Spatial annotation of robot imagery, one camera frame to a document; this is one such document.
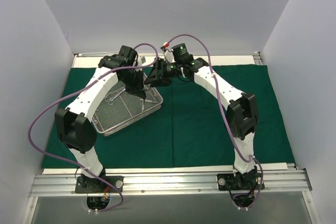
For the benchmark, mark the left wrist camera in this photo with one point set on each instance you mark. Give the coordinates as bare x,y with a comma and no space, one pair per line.
128,54

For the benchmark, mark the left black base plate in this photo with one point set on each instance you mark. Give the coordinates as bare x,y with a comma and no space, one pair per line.
86,185

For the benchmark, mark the front aluminium rail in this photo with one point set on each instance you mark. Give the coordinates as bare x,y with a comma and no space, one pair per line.
63,185

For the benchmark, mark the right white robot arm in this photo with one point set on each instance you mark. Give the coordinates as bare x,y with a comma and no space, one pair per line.
239,110

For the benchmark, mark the wire mesh instrument tray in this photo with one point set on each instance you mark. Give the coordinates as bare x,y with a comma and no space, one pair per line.
126,109

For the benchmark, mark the aluminium rail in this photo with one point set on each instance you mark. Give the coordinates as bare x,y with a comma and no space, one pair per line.
291,165
63,185

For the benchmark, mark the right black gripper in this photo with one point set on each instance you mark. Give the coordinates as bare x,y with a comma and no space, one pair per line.
157,71

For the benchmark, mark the right aluminium rail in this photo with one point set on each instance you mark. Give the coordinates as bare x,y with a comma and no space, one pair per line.
291,165

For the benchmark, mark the green surgical drape cloth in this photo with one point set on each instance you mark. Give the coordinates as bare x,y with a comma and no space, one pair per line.
188,129

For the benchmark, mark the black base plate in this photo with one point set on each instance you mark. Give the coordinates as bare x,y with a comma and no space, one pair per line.
86,185
232,181

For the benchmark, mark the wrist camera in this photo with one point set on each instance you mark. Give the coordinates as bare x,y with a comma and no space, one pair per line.
181,54
128,54

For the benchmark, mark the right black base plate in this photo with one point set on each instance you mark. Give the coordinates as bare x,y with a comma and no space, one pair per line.
232,181

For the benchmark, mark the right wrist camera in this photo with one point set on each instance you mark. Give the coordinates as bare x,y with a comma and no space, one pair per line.
181,54

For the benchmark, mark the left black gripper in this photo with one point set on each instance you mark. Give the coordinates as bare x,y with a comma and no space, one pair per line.
136,87

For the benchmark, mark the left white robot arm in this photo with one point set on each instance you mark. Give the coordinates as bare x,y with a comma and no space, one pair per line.
73,123

